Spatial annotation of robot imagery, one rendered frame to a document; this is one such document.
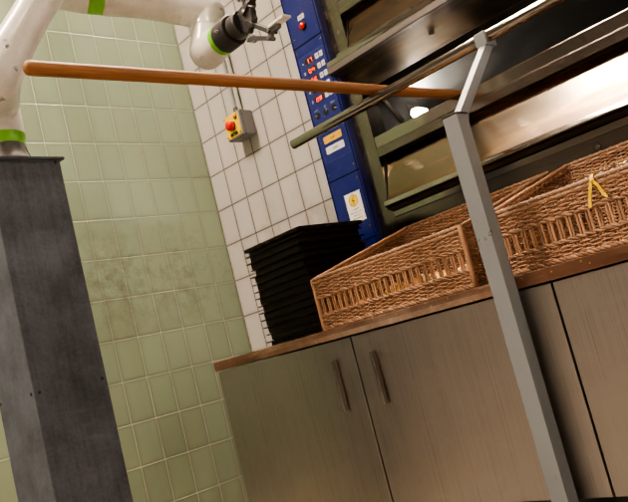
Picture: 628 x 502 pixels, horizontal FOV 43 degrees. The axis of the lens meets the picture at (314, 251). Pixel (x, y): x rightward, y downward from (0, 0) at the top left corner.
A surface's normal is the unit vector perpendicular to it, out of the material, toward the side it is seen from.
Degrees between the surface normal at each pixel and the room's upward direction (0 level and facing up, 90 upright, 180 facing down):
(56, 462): 90
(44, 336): 90
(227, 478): 90
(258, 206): 90
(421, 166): 70
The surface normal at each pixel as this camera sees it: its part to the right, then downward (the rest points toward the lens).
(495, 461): -0.71, 0.09
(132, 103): 0.66, -0.26
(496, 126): -0.75, -0.25
